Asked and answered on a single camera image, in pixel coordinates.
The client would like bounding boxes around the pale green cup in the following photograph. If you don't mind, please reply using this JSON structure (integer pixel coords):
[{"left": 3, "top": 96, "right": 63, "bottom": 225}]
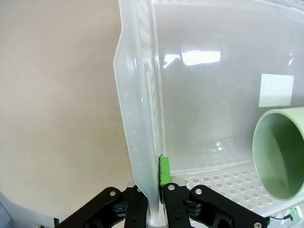
[{"left": 252, "top": 106, "right": 304, "bottom": 200}]

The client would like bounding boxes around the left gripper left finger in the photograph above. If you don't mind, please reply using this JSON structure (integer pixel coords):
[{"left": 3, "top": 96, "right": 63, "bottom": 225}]
[{"left": 54, "top": 181, "right": 149, "bottom": 228}]

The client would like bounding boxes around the white perforated plastic basket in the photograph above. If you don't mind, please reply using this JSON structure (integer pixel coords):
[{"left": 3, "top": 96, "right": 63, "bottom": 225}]
[{"left": 113, "top": 0, "right": 304, "bottom": 228}]

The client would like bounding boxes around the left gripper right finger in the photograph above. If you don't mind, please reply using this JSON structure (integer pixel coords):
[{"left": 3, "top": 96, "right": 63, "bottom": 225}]
[{"left": 155, "top": 155, "right": 269, "bottom": 228}]

